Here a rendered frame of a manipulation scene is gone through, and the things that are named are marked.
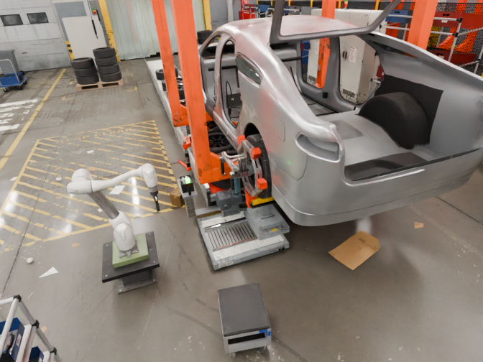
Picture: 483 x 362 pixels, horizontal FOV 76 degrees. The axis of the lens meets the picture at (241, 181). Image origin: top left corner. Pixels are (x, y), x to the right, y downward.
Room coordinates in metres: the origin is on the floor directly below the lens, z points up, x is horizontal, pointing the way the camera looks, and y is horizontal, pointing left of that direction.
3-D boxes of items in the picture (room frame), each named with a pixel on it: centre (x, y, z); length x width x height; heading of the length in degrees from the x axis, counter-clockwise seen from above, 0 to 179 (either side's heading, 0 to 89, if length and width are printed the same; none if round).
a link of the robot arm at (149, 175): (2.34, 0.80, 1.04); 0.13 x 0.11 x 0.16; 20
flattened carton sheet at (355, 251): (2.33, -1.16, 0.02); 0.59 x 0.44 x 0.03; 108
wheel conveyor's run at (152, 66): (9.82, 2.11, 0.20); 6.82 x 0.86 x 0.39; 18
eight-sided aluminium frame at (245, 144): (2.71, -0.09, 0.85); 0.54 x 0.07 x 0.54; 18
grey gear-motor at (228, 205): (2.98, 0.10, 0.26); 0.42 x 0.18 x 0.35; 108
